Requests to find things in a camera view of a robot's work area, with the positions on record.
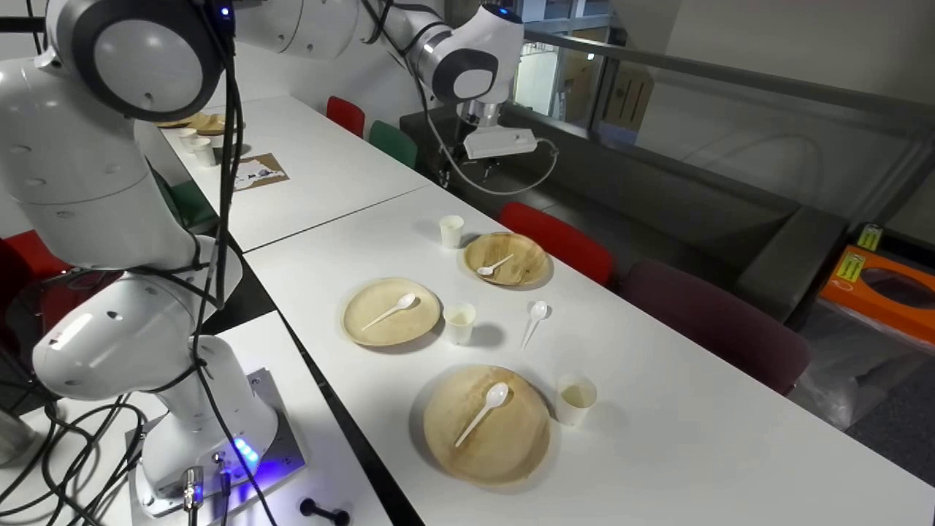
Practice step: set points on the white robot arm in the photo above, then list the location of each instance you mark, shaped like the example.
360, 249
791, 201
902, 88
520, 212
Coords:
75, 167

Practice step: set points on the far wooden plate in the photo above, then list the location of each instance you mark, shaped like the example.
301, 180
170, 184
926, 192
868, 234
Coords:
509, 262

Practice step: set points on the wooden plate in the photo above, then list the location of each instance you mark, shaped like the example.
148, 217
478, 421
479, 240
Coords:
506, 446
509, 262
398, 328

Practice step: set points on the white spoon on middle plate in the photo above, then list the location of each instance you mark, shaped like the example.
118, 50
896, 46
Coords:
403, 303

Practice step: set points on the white spoon on plate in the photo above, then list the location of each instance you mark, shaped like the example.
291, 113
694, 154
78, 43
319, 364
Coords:
403, 303
492, 402

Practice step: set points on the middle wooden plate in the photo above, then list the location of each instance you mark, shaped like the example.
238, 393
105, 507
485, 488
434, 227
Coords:
398, 328

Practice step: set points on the white spoon on near plate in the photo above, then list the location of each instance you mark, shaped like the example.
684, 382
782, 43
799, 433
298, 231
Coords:
492, 402

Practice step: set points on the near wooden plate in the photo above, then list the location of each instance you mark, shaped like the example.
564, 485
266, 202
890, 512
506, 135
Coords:
506, 446

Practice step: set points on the far white paper cup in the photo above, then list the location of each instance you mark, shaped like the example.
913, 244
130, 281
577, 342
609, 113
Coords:
450, 228

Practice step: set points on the white paper cup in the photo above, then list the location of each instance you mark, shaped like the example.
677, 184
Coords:
450, 228
577, 396
459, 323

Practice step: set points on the middle white paper cup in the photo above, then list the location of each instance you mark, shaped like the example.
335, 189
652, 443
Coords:
459, 323

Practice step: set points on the green chair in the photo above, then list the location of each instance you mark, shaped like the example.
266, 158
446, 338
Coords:
393, 141

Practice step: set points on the near white paper cup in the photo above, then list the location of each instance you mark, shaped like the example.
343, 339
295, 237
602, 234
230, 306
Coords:
577, 396

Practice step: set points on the dark maroon chair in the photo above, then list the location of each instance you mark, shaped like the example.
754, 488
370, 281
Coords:
720, 323

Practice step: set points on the orange recycling bin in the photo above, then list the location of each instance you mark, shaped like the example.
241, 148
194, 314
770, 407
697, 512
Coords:
883, 291

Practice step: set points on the red office chair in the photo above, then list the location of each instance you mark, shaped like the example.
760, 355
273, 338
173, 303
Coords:
25, 262

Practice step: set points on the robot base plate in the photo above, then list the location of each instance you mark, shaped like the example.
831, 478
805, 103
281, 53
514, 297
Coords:
232, 493

